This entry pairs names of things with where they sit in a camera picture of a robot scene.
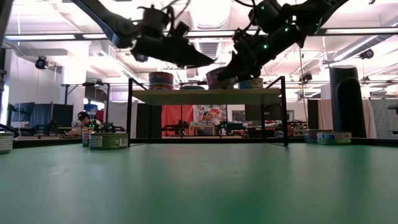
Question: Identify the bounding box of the blue monitor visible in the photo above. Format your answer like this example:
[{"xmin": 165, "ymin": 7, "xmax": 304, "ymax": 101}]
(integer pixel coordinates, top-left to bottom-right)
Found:
[{"xmin": 11, "ymin": 102, "xmax": 35, "ymax": 124}]

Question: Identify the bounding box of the white label seafood can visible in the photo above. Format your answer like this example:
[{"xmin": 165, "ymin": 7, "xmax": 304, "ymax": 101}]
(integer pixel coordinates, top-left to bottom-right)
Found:
[{"xmin": 0, "ymin": 133, "xmax": 16, "ymax": 155}]

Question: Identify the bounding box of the colourful poster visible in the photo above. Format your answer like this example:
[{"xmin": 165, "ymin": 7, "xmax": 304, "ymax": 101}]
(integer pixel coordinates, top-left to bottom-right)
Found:
[{"xmin": 192, "ymin": 105, "xmax": 227, "ymax": 125}]

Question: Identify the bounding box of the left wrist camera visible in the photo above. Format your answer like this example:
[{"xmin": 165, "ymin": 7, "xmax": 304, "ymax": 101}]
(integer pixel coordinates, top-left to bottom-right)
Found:
[{"xmin": 171, "ymin": 21, "xmax": 191, "ymax": 40}]

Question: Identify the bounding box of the tall blue red salmon can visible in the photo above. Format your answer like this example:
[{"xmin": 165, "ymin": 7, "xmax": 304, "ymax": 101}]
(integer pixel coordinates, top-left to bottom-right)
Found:
[
  {"xmin": 149, "ymin": 83, "xmax": 174, "ymax": 91},
  {"xmin": 148, "ymin": 71, "xmax": 175, "ymax": 86}
]

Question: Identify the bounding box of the green table mat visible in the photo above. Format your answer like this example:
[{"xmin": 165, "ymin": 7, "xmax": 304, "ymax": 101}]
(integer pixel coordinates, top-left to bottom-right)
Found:
[{"xmin": 0, "ymin": 142, "xmax": 398, "ymax": 224}]

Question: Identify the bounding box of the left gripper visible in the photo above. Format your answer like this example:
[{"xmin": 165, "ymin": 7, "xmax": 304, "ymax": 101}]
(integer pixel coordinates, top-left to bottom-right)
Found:
[{"xmin": 130, "ymin": 4, "xmax": 216, "ymax": 68}]

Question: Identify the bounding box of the wooden shelf black frame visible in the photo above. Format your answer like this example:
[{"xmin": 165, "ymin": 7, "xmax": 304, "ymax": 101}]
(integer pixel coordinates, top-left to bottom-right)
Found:
[{"xmin": 126, "ymin": 76, "xmax": 289, "ymax": 147}]

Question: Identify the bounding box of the flat seafood can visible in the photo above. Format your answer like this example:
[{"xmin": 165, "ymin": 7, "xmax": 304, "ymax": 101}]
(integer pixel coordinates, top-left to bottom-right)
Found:
[{"xmin": 303, "ymin": 129, "xmax": 333, "ymax": 144}]

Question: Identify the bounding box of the beige curtain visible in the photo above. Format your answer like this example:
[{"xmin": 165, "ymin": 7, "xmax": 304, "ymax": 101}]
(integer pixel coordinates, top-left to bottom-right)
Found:
[{"xmin": 317, "ymin": 99, "xmax": 333, "ymax": 131}]

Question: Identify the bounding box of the person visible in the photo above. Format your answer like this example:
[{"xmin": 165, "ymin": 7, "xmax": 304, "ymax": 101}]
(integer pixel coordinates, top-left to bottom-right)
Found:
[
  {"xmin": 196, "ymin": 110, "xmax": 220, "ymax": 136},
  {"xmin": 65, "ymin": 111, "xmax": 105, "ymax": 138}
]

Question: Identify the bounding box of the black background frame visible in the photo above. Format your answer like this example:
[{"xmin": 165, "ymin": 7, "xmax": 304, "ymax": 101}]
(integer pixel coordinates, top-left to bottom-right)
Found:
[{"xmin": 60, "ymin": 81, "xmax": 111, "ymax": 125}]

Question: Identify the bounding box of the black perforated tower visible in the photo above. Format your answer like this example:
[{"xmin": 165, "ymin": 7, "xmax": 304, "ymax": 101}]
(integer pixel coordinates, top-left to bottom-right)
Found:
[{"xmin": 328, "ymin": 65, "xmax": 367, "ymax": 139}]

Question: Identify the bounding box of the dark monitor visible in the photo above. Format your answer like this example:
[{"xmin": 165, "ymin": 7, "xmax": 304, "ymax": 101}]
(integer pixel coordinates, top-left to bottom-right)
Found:
[{"xmin": 51, "ymin": 103, "xmax": 75, "ymax": 127}]

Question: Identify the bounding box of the silver ceiling air duct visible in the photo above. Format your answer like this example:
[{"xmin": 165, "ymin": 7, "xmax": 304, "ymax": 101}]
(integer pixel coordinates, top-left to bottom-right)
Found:
[{"xmin": 189, "ymin": 0, "xmax": 233, "ymax": 62}]

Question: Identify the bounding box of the pink label seafood can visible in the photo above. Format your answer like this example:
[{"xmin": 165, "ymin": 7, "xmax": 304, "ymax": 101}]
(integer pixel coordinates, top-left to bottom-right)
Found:
[{"xmin": 206, "ymin": 66, "xmax": 239, "ymax": 90}]

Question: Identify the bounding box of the black chair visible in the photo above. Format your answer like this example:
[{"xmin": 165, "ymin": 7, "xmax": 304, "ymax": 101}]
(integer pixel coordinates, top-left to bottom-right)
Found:
[{"xmin": 387, "ymin": 104, "xmax": 398, "ymax": 131}]

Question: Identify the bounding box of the red curtain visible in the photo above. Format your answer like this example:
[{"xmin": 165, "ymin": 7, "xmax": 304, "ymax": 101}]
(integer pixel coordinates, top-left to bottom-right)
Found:
[{"xmin": 160, "ymin": 105, "xmax": 195, "ymax": 137}]

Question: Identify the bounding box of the black cable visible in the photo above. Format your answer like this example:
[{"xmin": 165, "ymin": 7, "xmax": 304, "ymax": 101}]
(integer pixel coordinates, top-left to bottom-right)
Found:
[{"xmin": 0, "ymin": 123, "xmax": 20, "ymax": 138}]

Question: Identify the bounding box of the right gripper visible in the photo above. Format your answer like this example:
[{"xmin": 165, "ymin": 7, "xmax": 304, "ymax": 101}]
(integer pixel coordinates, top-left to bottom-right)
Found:
[{"xmin": 216, "ymin": 29, "xmax": 271, "ymax": 82}]

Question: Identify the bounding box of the grey patterned panel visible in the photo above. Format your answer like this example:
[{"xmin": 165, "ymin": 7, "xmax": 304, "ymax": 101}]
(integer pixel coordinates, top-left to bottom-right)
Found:
[{"xmin": 369, "ymin": 98, "xmax": 398, "ymax": 133}]

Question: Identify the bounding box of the green label seafood can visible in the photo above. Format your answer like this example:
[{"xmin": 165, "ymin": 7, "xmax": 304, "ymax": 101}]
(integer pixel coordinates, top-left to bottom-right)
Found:
[{"xmin": 88, "ymin": 133, "xmax": 129, "ymax": 150}]

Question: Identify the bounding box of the black partition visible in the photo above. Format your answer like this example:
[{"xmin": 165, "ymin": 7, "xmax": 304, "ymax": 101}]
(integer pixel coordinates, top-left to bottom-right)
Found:
[{"xmin": 136, "ymin": 103, "xmax": 162, "ymax": 139}]

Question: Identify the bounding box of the black table frame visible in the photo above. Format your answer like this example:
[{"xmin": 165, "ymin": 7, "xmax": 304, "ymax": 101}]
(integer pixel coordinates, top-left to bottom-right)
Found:
[{"xmin": 12, "ymin": 136, "xmax": 398, "ymax": 149}]

